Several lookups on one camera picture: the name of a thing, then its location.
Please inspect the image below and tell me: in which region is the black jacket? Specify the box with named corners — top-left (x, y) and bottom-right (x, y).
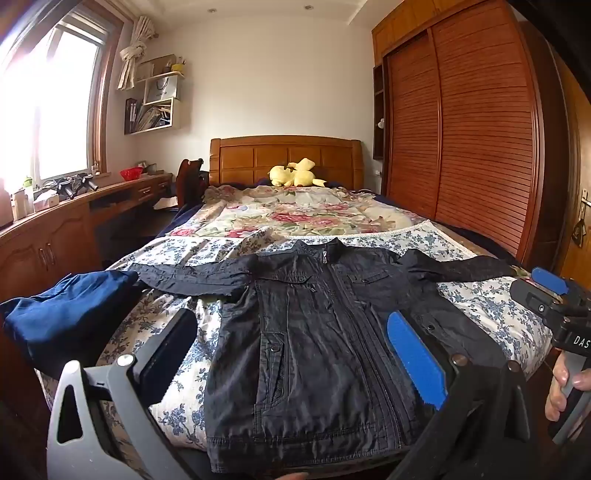
top-left (133, 240), bottom-right (513, 474)

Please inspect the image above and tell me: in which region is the person's right hand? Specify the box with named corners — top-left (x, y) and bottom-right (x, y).
top-left (545, 352), bottom-right (591, 422)

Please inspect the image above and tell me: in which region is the wooden door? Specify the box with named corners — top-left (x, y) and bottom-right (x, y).
top-left (553, 51), bottom-right (590, 289)

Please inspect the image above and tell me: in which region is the blue floral bedsheet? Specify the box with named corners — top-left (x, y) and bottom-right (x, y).
top-left (95, 221), bottom-right (550, 450)

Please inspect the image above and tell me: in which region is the folded blue garment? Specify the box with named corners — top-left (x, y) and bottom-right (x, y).
top-left (1, 270), bottom-right (142, 379)

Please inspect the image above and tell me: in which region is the wooden louvered wardrobe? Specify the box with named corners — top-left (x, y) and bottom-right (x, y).
top-left (373, 1), bottom-right (570, 268)

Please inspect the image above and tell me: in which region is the wooden desk cabinet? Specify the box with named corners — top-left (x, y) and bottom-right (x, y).
top-left (1, 173), bottom-right (172, 301)

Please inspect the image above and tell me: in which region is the wooden headboard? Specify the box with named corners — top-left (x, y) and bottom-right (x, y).
top-left (209, 135), bottom-right (365, 190)

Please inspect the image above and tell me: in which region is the pink floral quilt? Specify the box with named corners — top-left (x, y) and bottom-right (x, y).
top-left (166, 185), bottom-right (425, 238)

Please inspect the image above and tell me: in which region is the yellow plush toy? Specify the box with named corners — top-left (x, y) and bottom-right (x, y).
top-left (269, 158), bottom-right (327, 187)

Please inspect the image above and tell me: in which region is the red bowl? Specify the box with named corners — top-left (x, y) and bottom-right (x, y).
top-left (119, 166), bottom-right (143, 181)

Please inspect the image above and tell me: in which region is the wooden chair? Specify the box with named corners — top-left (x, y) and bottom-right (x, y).
top-left (175, 158), bottom-right (206, 208)

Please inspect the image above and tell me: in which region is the window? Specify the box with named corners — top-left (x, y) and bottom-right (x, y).
top-left (1, 1), bottom-right (124, 192)

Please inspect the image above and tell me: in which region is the tied white curtain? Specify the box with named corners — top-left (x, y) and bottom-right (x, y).
top-left (117, 15), bottom-right (156, 91)

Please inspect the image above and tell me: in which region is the brass door handle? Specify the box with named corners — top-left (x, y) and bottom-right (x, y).
top-left (571, 189), bottom-right (590, 248)

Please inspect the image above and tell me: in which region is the white wall shelf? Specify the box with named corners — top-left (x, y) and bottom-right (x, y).
top-left (124, 54), bottom-right (185, 135)

